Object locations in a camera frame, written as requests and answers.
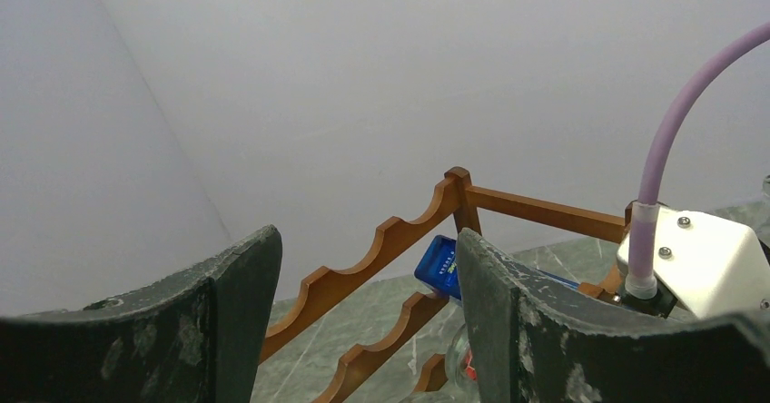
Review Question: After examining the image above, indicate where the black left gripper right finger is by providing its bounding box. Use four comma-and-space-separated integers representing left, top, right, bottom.
456, 229, 769, 402

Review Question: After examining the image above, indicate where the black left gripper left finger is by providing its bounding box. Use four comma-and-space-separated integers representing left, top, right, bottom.
1, 225, 282, 402

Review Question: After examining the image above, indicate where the blue glass bottle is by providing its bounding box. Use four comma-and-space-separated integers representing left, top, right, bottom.
414, 235, 578, 303

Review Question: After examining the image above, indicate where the clear bottle silver cap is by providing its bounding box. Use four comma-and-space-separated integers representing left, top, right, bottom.
444, 324, 480, 402

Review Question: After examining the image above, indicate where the brown wooden wine rack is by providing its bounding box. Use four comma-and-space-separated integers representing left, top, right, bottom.
252, 171, 614, 402

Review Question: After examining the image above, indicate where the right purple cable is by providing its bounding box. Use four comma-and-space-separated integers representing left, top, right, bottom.
625, 20, 770, 300

